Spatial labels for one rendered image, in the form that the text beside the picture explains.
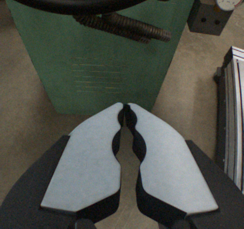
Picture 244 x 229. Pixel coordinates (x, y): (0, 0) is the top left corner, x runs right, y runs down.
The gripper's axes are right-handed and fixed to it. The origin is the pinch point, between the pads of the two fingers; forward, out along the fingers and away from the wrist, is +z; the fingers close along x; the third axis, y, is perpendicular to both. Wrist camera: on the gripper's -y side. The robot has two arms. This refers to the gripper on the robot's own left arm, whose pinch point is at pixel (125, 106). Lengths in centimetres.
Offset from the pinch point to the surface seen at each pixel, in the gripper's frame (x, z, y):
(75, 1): -6.0, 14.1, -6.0
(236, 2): 21.8, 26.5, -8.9
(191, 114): 39, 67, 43
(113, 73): -1, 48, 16
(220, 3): 18.7, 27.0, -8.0
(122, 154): 4, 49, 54
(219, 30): 23.1, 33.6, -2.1
